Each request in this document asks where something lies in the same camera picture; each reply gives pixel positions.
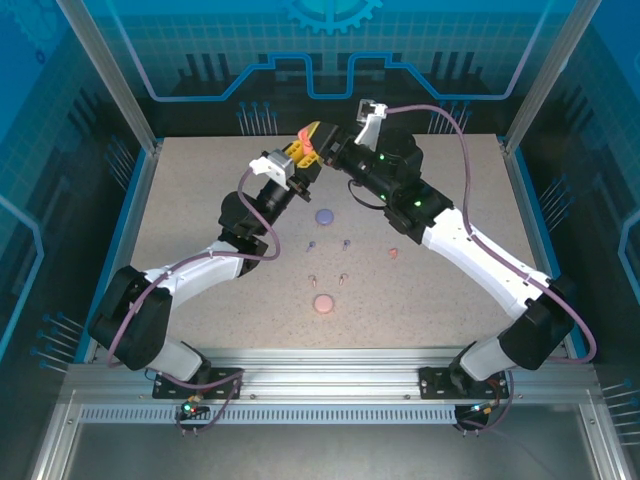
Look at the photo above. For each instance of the coral rectangular earbud case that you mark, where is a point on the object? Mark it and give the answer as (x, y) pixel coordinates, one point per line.
(305, 137)

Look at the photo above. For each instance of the purple round earbud case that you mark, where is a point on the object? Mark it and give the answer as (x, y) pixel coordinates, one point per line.
(325, 216)

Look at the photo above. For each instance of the coral earbud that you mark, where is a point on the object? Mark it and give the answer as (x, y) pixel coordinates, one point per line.
(393, 253)

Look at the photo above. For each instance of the pink round earbud case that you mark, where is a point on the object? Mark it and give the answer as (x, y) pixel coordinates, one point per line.
(323, 304)

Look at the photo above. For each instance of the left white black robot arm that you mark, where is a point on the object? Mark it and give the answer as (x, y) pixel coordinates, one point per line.
(200, 267)

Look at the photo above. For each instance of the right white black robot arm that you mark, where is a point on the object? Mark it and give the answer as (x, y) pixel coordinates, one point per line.
(475, 255)

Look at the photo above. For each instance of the blue table side strip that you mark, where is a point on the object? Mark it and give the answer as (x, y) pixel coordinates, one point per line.
(118, 240)
(544, 240)

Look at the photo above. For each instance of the small connector board with lights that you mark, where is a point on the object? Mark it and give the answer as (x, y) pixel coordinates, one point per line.
(190, 409)
(482, 410)

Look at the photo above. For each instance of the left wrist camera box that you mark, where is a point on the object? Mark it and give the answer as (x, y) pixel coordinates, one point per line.
(277, 167)

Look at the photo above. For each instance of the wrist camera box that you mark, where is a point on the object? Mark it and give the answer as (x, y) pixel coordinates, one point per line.
(374, 127)
(277, 167)

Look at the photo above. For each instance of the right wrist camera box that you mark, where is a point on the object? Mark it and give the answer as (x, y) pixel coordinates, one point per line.
(374, 127)

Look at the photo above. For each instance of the aluminium frame post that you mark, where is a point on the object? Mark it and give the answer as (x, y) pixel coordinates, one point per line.
(112, 75)
(550, 75)

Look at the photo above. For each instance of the aluminium mounting rail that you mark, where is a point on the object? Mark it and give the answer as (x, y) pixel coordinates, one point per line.
(330, 375)

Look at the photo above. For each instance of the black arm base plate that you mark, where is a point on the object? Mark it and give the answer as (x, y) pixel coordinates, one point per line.
(435, 382)
(167, 390)

